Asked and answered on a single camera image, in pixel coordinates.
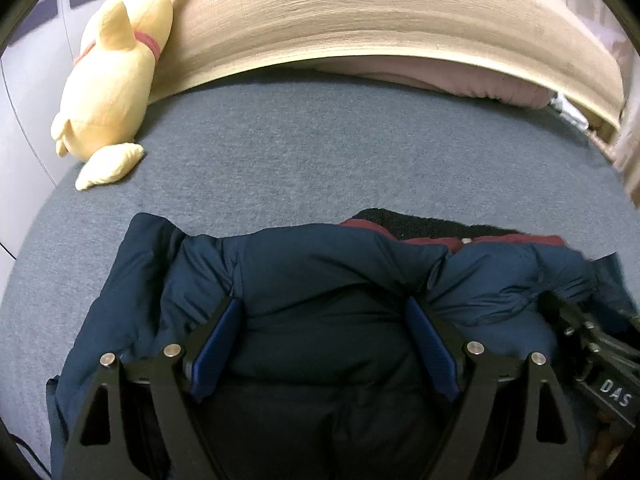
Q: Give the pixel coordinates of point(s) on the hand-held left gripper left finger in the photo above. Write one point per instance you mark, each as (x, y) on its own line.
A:
(217, 345)

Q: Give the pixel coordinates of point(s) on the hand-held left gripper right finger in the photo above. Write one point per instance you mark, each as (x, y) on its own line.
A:
(432, 345)

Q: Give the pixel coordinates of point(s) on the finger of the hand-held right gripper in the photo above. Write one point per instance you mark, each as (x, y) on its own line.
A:
(560, 310)

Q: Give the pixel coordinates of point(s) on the navy padded jacket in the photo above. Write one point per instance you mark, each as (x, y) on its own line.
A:
(325, 285)

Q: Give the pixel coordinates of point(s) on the pale curtain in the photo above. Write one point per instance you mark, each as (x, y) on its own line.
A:
(627, 150)

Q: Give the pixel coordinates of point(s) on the grey bed sheet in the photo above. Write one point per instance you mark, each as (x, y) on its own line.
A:
(300, 150)

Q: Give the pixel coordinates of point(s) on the pink pillow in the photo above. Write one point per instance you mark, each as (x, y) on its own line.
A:
(450, 77)

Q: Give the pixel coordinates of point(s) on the yellow plush toy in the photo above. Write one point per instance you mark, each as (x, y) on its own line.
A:
(115, 85)

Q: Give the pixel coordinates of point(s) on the beige headboard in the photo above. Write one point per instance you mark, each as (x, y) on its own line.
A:
(375, 20)

